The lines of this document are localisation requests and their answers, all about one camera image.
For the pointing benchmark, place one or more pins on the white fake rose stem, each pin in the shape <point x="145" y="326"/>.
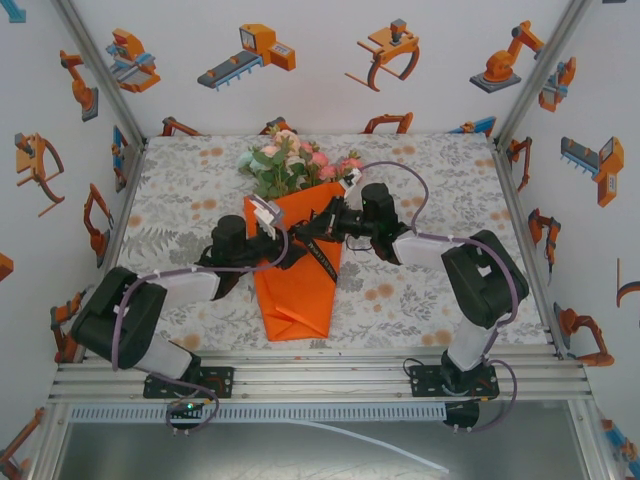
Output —
<point x="270" y="151"/>

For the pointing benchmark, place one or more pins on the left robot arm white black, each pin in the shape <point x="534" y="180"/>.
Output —
<point x="120" y="320"/>

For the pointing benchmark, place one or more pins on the aluminium side rail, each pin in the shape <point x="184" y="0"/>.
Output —
<point x="515" y="200"/>
<point x="125" y="200"/>

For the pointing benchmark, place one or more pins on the orange wrapping paper sheet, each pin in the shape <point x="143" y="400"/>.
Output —
<point x="300" y="300"/>

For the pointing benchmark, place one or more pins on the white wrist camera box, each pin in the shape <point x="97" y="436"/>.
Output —
<point x="265" y="212"/>
<point x="351" y="180"/>

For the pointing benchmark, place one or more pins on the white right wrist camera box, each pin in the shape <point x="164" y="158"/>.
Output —
<point x="351" y="180"/>

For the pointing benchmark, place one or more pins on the pink and white flower bouquet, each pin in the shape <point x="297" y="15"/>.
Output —
<point x="286" y="140"/>

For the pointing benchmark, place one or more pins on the pink fake rose long stem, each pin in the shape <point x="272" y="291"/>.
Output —
<point x="351" y="165"/>

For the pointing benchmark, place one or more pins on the aluminium frame rails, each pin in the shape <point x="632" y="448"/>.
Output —
<point x="325" y="375"/>

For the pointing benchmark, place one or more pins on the aluminium corner post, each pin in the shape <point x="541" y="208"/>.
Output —
<point x="100" y="75"/>
<point x="543" y="65"/>

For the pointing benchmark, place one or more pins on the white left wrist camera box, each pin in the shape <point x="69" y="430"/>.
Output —
<point x="265" y="212"/>

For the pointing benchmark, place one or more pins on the black printed ribbon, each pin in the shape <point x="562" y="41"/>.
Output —
<point x="322" y="262"/>

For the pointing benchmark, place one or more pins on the thin white tube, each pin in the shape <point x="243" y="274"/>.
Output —
<point x="400" y="452"/>

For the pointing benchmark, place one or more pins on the small circuit board green light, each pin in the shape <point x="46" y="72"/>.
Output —
<point x="187" y="407"/>

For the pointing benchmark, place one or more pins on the pink fake rose bud stem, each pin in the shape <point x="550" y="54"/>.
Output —
<point x="318" y="160"/>

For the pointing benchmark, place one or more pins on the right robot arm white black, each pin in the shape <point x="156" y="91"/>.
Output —
<point x="485" y="280"/>

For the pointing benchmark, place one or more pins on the small black electronics box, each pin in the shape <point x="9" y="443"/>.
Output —
<point x="462" y="412"/>

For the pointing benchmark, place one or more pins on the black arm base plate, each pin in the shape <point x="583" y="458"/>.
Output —
<point x="222" y="382"/>
<point x="425" y="382"/>

